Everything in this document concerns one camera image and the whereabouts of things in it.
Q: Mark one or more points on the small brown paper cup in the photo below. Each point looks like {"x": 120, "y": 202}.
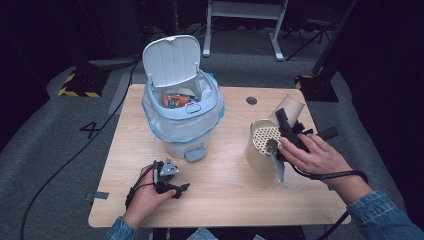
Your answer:
{"x": 293, "y": 106}

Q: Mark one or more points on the translucent blue bin liner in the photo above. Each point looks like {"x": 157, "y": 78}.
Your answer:
{"x": 180, "y": 128}

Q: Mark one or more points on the colourful snack packet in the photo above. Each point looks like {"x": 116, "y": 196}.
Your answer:
{"x": 175, "y": 100}

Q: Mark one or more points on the grey tape piece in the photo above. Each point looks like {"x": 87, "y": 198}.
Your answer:
{"x": 98, "y": 195}

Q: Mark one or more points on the black tripod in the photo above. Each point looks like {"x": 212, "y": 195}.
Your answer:
{"x": 311, "y": 33}

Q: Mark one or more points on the person's left hand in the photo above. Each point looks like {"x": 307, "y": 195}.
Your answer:
{"x": 145, "y": 200}

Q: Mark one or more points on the person's blue jeans lap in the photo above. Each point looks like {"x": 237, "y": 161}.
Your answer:
{"x": 201, "y": 235}

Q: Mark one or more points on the tall tan cylinder container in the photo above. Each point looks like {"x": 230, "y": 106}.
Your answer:
{"x": 258, "y": 160}

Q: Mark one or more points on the person's right hand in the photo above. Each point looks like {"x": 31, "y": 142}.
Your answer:
{"x": 320, "y": 158}

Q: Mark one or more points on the perforated cream strainer insert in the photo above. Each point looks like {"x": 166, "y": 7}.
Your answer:
{"x": 263, "y": 136}

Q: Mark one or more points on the white blue pedal bin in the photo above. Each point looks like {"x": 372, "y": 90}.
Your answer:
{"x": 171, "y": 60}

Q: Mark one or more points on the black yellow striped stand base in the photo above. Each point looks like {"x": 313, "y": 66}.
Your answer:
{"x": 316, "y": 88}
{"x": 85, "y": 85}

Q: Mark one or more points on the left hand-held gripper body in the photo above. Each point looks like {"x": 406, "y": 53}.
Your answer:
{"x": 166, "y": 171}

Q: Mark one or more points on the white metal desk frame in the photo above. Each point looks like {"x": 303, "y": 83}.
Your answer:
{"x": 245, "y": 9}

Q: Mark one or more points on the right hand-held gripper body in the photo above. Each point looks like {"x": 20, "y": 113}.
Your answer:
{"x": 290, "y": 133}

